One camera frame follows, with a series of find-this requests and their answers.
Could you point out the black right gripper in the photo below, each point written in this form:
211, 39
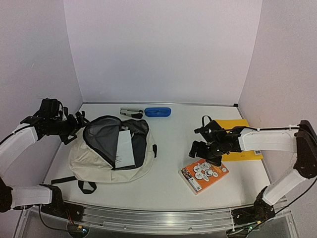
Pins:
201, 148

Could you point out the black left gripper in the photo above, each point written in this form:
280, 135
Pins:
74, 127

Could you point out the orange comic book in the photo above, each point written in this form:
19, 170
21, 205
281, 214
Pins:
200, 175

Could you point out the cream white backpack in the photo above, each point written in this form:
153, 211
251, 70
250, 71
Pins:
92, 155

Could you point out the palm leaf cover book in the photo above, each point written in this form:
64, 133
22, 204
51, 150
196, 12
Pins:
124, 154

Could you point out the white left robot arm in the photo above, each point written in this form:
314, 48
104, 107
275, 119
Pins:
31, 130

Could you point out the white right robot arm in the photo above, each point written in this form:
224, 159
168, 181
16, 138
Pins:
299, 139

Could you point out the yellow paper folder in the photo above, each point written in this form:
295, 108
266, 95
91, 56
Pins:
235, 156

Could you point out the blue pencil case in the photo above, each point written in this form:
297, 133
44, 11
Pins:
157, 112

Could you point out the silver stapler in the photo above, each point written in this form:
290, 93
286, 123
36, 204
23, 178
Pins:
132, 112

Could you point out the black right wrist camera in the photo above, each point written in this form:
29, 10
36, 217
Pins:
208, 125

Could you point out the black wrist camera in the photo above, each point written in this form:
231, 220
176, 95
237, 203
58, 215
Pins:
208, 125
50, 108

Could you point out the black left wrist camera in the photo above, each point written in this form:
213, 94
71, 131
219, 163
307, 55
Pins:
50, 108

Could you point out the aluminium front rail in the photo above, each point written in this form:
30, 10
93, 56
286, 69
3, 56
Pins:
234, 221

